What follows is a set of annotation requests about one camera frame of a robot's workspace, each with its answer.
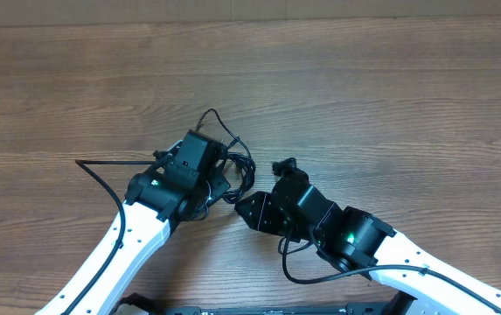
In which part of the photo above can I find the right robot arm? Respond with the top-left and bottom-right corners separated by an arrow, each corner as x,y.
235,158 -> 501,314

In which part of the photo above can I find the black usb cable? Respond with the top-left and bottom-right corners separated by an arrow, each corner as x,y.
195,108 -> 257,206

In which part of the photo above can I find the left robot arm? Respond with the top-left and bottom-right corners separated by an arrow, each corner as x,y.
40,130 -> 230,314

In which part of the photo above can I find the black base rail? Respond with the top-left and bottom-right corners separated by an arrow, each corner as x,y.
157,301 -> 395,315

